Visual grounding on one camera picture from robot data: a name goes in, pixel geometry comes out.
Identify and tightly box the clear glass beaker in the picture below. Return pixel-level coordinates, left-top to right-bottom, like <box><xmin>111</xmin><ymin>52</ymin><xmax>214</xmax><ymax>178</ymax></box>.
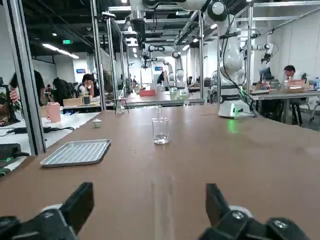
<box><xmin>151</xmin><ymin>116</ymin><xmax>170</xmax><ymax>145</ymax></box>

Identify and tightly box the person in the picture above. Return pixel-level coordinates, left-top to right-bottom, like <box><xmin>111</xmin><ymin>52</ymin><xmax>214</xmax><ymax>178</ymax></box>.
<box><xmin>9</xmin><ymin>69</ymin><xmax>46</xmax><ymax>107</ymax></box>
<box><xmin>283</xmin><ymin>64</ymin><xmax>309</xmax><ymax>85</ymax></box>
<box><xmin>51</xmin><ymin>76</ymin><xmax>74</xmax><ymax>101</ymax></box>
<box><xmin>80</xmin><ymin>73</ymin><xmax>101</xmax><ymax>99</ymax></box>

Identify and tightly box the pink pitcher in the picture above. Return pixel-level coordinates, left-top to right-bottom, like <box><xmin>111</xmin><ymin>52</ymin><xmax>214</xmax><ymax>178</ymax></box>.
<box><xmin>44</xmin><ymin>101</ymin><xmax>62</xmax><ymax>123</ymax></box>

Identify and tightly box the aluminium frame post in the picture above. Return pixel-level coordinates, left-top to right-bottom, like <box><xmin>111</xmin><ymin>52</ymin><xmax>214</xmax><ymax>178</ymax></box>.
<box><xmin>3</xmin><ymin>0</ymin><xmax>48</xmax><ymax>156</ymax></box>

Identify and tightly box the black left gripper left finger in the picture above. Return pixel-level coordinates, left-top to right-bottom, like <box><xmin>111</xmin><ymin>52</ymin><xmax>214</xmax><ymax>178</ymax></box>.
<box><xmin>0</xmin><ymin>181</ymin><xmax>95</xmax><ymax>240</ymax></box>

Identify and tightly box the black charger box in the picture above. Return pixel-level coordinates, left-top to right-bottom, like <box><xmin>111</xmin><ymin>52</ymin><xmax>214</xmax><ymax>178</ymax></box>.
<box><xmin>0</xmin><ymin>142</ymin><xmax>23</xmax><ymax>163</ymax></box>

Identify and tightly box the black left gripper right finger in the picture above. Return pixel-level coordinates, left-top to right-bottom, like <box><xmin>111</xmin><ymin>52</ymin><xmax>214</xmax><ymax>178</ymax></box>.
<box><xmin>198</xmin><ymin>183</ymin><xmax>312</xmax><ymax>240</ymax></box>

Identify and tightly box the ribbed metal tray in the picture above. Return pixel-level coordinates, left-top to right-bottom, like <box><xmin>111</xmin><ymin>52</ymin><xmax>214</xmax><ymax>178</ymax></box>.
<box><xmin>39</xmin><ymin>138</ymin><xmax>112</xmax><ymax>168</ymax></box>

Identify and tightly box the cardboard box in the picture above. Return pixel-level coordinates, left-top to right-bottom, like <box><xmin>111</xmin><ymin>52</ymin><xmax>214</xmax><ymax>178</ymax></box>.
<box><xmin>62</xmin><ymin>97</ymin><xmax>84</xmax><ymax>107</ymax></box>

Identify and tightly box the black power adapter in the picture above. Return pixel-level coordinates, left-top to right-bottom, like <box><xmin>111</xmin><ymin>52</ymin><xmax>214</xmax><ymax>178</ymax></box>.
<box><xmin>6</xmin><ymin>126</ymin><xmax>52</xmax><ymax>135</ymax></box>

